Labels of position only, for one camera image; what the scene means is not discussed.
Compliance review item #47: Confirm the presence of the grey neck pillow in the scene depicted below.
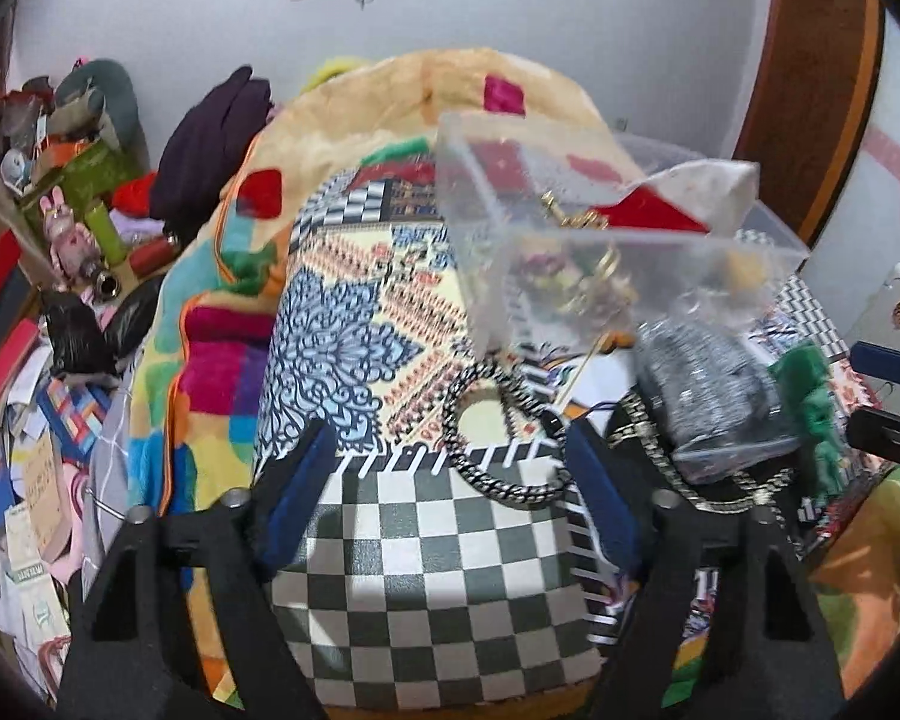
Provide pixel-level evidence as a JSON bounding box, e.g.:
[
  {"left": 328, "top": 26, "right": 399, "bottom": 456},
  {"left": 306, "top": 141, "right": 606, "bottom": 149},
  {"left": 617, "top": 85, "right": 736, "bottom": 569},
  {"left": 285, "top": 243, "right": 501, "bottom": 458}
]
[{"left": 54, "top": 58, "right": 142, "bottom": 155}]

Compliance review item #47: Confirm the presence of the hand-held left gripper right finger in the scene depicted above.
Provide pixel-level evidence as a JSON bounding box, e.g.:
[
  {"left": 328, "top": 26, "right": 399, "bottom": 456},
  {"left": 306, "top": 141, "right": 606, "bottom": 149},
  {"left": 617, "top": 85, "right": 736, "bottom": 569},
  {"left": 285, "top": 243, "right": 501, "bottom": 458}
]
[{"left": 564, "top": 417, "right": 848, "bottom": 720}]

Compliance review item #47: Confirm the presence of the pink bunny toy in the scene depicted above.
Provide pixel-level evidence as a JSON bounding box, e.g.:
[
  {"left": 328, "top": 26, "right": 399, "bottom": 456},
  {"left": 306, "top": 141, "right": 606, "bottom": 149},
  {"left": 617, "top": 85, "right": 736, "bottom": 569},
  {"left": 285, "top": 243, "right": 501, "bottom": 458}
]
[{"left": 39, "top": 186, "right": 100, "bottom": 287}]

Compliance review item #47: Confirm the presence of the red fluffy cloth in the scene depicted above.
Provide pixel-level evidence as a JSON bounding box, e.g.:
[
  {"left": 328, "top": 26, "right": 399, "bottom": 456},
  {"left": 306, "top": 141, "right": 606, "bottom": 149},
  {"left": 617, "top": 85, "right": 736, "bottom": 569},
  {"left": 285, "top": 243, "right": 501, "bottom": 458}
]
[{"left": 109, "top": 171, "right": 158, "bottom": 220}]

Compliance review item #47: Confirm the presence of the red and white cloth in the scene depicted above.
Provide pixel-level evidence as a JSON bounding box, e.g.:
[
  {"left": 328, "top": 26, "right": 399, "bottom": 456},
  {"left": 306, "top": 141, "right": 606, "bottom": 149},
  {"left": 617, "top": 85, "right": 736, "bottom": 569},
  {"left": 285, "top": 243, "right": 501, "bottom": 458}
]
[{"left": 591, "top": 160, "right": 762, "bottom": 235}]

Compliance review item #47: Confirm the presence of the red book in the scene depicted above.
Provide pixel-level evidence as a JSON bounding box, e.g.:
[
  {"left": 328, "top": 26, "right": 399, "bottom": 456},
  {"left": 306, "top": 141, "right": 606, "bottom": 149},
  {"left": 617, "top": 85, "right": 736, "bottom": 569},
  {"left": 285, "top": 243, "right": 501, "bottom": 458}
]
[{"left": 0, "top": 319, "right": 42, "bottom": 410}]

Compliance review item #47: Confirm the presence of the brown cardboard sheet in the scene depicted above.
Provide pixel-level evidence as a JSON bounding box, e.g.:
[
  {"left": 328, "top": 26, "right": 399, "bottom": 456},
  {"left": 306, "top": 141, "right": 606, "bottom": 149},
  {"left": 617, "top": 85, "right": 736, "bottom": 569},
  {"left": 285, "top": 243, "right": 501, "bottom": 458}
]
[{"left": 15, "top": 435, "right": 72, "bottom": 563}]

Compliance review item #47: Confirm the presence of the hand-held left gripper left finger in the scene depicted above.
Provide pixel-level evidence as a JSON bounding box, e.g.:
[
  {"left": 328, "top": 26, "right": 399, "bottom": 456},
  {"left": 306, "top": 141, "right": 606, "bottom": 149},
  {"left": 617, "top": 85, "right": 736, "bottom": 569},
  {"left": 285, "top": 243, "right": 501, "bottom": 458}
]
[{"left": 56, "top": 417, "right": 338, "bottom": 720}]

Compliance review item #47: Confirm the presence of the blue patterned box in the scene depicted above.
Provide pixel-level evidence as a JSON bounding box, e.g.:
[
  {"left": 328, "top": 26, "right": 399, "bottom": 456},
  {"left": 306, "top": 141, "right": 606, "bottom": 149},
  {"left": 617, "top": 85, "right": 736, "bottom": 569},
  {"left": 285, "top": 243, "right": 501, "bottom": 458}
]
[{"left": 36, "top": 376, "right": 113, "bottom": 460}]

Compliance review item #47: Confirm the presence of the clear bag with zebra cloth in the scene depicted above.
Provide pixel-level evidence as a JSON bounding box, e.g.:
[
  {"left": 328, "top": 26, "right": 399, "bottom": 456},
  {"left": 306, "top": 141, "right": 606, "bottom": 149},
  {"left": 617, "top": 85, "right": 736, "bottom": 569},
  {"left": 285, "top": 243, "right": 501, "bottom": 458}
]
[{"left": 634, "top": 319, "right": 800, "bottom": 485}]

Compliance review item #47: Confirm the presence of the green plastic toy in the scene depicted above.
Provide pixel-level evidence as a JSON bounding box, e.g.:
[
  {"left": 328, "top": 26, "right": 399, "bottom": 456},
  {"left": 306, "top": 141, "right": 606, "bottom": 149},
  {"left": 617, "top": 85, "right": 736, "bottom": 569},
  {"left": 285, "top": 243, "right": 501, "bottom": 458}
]
[{"left": 766, "top": 342, "right": 850, "bottom": 500}]

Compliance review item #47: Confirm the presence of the dark purple cloth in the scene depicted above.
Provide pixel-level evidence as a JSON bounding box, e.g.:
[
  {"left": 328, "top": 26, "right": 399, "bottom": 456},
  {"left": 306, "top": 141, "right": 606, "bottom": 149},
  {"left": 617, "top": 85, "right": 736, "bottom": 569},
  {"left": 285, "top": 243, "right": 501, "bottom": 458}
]
[{"left": 150, "top": 65, "right": 275, "bottom": 230}]

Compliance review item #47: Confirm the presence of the patterned checkered bedsheet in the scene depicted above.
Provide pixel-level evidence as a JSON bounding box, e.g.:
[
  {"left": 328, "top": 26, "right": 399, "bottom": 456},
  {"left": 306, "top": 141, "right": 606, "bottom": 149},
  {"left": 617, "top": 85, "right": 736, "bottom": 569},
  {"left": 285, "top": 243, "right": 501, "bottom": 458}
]
[{"left": 252, "top": 159, "right": 875, "bottom": 712}]

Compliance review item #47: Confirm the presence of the white case with stickers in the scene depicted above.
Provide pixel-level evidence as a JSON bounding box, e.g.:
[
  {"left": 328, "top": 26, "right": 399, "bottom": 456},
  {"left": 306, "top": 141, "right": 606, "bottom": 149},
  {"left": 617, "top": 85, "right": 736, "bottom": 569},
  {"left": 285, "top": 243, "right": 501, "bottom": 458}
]
[{"left": 844, "top": 262, "right": 900, "bottom": 361}]

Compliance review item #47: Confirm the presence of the yellow-green fluffy cloth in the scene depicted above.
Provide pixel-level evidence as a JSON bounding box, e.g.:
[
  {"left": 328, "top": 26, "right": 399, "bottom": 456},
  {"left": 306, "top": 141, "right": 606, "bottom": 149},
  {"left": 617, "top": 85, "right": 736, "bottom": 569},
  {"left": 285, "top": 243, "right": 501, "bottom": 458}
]
[{"left": 298, "top": 55, "right": 372, "bottom": 95}]

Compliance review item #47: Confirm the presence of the black white braided rope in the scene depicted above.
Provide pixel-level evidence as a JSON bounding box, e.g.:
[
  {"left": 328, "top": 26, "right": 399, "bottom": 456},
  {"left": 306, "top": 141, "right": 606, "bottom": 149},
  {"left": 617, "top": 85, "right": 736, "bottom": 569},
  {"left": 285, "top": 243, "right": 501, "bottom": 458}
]
[{"left": 441, "top": 358, "right": 572, "bottom": 512}]

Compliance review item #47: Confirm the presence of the colourful fleece blanket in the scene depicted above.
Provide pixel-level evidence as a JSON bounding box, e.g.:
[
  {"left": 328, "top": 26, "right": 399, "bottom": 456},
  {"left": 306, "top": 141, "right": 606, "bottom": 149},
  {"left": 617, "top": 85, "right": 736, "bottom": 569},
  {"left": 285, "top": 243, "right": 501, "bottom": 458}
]
[{"left": 126, "top": 45, "right": 900, "bottom": 720}]

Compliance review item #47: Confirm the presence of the gold black chain strap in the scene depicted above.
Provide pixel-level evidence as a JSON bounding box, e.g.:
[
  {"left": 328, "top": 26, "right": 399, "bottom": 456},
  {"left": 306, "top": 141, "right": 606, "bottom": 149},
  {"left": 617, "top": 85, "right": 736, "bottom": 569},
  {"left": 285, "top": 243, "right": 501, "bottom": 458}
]
[{"left": 621, "top": 394, "right": 796, "bottom": 515}]

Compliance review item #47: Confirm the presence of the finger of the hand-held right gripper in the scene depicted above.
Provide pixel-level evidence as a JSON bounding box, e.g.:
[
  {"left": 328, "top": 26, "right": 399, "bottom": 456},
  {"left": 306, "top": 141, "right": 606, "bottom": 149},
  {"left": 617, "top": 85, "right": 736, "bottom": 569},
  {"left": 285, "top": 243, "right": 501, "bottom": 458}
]
[
  {"left": 850, "top": 340, "right": 900, "bottom": 386},
  {"left": 844, "top": 405, "right": 900, "bottom": 469}
]

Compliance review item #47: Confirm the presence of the green cardboard box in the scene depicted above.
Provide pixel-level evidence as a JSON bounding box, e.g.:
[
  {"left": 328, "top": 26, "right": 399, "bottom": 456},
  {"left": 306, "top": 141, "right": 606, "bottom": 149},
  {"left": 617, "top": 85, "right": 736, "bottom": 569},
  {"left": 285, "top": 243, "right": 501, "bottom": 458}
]
[{"left": 16, "top": 141, "right": 132, "bottom": 265}]

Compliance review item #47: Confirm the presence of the black plastic bag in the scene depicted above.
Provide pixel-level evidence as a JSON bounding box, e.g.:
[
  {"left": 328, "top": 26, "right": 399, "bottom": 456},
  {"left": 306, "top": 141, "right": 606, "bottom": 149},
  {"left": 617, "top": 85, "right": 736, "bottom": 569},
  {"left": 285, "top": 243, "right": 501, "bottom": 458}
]
[{"left": 41, "top": 274, "right": 167, "bottom": 380}]

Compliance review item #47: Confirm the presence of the clear plastic storage box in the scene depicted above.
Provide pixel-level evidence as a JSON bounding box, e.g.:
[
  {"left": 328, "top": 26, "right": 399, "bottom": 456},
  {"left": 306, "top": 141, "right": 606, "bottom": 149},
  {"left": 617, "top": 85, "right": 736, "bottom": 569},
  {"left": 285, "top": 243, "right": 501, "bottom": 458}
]
[{"left": 435, "top": 111, "right": 811, "bottom": 362}]

